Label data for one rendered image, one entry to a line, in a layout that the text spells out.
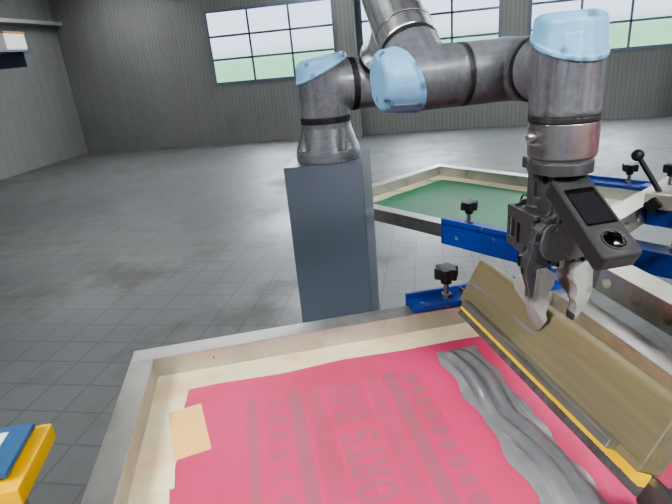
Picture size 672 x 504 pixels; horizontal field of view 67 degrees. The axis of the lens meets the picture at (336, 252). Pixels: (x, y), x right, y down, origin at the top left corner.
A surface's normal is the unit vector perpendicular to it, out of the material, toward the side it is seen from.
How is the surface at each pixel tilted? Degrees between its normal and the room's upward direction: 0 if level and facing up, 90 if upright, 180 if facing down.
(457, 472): 0
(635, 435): 61
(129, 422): 0
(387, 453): 0
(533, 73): 90
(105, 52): 90
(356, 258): 90
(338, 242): 90
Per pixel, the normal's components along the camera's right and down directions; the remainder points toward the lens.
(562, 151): -0.37, 0.37
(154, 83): -0.16, 0.37
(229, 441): -0.08, -0.93
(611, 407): -0.89, -0.31
